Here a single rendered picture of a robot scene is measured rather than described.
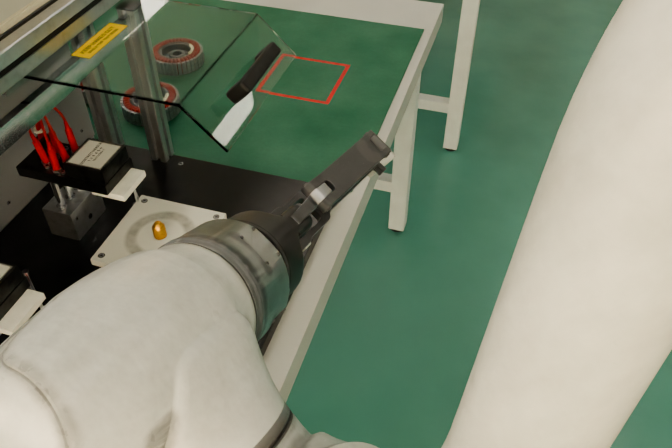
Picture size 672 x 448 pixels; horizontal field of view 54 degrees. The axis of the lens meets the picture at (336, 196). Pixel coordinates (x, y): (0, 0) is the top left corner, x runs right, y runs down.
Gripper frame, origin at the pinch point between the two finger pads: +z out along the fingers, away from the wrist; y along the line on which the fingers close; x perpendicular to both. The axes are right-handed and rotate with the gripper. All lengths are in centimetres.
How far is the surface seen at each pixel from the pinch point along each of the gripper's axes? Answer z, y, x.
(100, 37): 15.0, -15.5, 38.5
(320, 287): 23.5, -24.0, -6.1
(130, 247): 16.4, -38.3, 18.1
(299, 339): 14.6, -26.6, -8.9
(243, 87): 12.9, -4.8, 18.2
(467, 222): 146, -45, -28
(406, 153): 122, -34, 2
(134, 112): 44, -39, 41
